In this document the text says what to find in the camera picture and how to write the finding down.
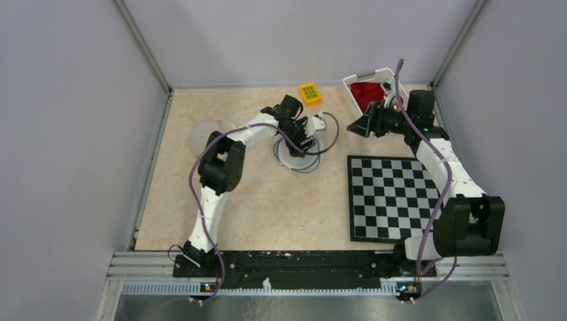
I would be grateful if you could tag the black white checkerboard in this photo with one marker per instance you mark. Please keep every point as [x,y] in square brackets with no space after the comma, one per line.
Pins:
[390,198]

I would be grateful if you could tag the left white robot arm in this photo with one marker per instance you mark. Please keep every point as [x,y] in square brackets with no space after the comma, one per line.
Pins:
[220,169]

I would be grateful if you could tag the white toothed cable strip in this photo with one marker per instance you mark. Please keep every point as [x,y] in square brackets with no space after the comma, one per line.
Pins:
[193,288]

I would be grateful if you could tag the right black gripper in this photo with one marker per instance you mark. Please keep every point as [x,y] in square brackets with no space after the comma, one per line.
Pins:
[376,114]

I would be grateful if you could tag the yellow toy block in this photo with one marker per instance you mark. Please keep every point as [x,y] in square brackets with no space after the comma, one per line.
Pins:
[310,94]

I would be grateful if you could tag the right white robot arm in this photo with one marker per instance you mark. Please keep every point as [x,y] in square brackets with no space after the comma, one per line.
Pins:
[467,221]

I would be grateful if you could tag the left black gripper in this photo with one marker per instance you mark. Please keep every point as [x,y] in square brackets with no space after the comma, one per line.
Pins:
[308,144]

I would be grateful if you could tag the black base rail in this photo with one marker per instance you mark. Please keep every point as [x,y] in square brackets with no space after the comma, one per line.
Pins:
[299,270]

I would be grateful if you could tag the white plastic basket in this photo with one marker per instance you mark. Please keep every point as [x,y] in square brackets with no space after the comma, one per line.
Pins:
[376,76]

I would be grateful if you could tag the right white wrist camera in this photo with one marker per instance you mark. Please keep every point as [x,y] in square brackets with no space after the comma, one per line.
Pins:
[388,87]

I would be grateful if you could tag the red satin bra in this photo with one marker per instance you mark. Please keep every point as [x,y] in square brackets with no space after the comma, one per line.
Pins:
[366,92]

